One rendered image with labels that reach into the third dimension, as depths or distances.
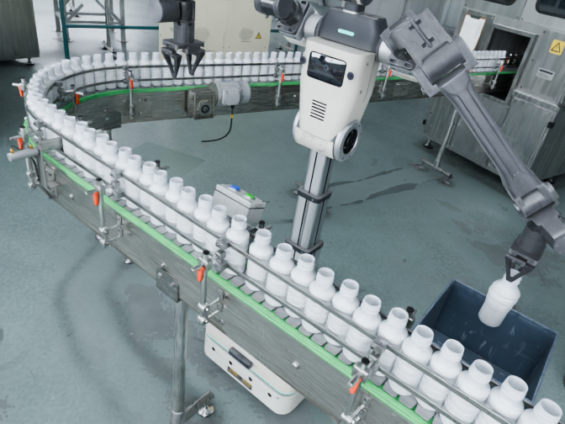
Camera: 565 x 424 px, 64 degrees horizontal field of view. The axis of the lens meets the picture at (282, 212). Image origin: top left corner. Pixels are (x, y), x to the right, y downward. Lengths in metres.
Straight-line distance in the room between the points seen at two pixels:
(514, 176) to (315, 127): 0.75
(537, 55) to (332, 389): 3.79
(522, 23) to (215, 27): 2.90
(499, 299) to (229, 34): 4.42
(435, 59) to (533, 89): 3.56
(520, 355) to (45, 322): 2.07
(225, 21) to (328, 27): 3.61
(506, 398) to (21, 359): 2.02
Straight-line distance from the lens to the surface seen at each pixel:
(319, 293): 1.02
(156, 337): 2.41
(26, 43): 6.29
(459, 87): 1.01
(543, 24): 4.52
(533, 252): 1.22
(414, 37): 1.00
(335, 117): 1.56
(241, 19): 5.28
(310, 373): 1.14
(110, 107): 2.48
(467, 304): 1.55
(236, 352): 2.04
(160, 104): 2.57
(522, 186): 1.11
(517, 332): 1.55
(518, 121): 4.59
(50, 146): 1.73
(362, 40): 1.57
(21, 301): 2.72
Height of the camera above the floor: 1.79
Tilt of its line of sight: 32 degrees down
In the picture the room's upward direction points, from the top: 9 degrees clockwise
